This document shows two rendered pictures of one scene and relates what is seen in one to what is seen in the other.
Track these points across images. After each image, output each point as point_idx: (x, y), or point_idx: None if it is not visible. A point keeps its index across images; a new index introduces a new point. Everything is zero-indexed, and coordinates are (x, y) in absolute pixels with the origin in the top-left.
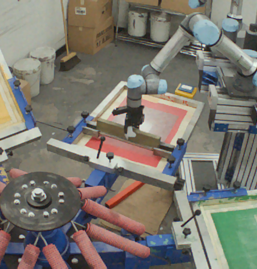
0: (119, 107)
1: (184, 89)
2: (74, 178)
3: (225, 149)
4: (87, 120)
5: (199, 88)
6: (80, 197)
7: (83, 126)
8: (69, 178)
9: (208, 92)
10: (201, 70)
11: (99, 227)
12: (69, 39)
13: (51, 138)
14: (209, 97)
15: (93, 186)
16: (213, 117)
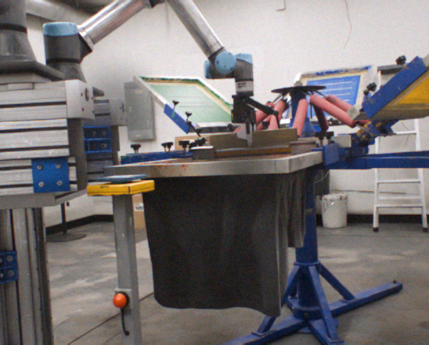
0: (263, 105)
1: (130, 174)
2: (294, 126)
3: (48, 278)
4: (314, 140)
5: (84, 180)
6: (271, 90)
7: (317, 140)
8: (296, 119)
9: (120, 113)
10: (78, 131)
11: (258, 110)
12: None
13: (348, 135)
14: (123, 116)
15: (273, 123)
16: (118, 146)
